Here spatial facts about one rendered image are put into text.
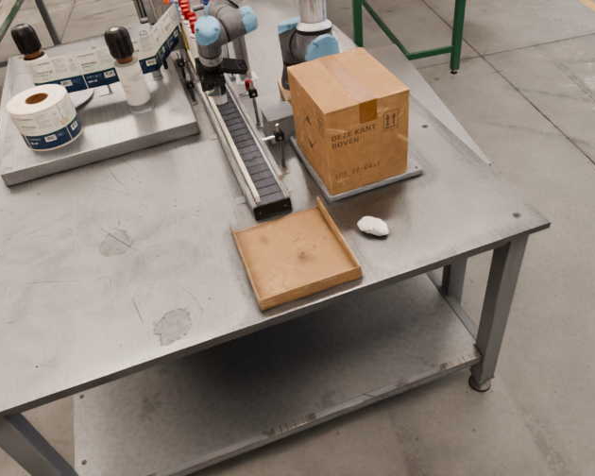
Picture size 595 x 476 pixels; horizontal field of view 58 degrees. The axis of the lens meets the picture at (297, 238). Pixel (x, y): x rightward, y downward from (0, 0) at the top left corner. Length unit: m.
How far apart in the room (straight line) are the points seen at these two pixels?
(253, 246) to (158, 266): 0.26
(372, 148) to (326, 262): 0.35
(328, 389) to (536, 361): 0.84
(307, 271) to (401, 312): 0.76
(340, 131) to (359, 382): 0.87
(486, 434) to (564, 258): 0.96
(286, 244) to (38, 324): 0.66
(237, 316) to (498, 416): 1.13
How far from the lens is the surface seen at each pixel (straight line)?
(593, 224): 2.85
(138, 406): 1.98
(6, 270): 1.69
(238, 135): 1.80
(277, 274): 1.35
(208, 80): 1.82
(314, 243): 1.42
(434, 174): 1.64
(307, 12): 1.82
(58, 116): 2.00
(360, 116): 1.42
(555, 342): 2.33
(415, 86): 2.08
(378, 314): 2.03
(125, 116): 2.09
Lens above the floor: 1.82
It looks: 43 degrees down
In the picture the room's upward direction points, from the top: 9 degrees counter-clockwise
